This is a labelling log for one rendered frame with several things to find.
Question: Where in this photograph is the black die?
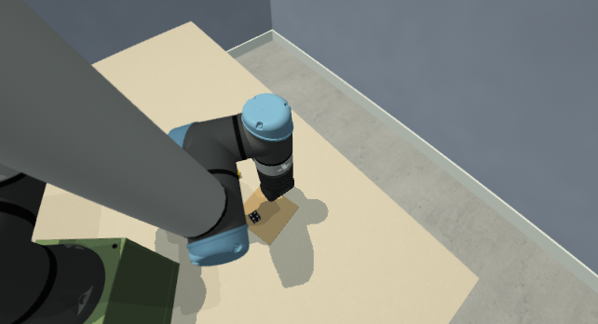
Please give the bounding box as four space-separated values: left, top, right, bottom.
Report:
249 210 261 223

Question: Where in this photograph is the tan square mat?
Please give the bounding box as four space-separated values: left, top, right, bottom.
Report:
243 186 299 245

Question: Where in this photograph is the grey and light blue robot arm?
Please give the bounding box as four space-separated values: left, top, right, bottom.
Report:
0 0 293 324

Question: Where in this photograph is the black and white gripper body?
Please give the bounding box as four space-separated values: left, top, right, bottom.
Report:
252 155 294 202

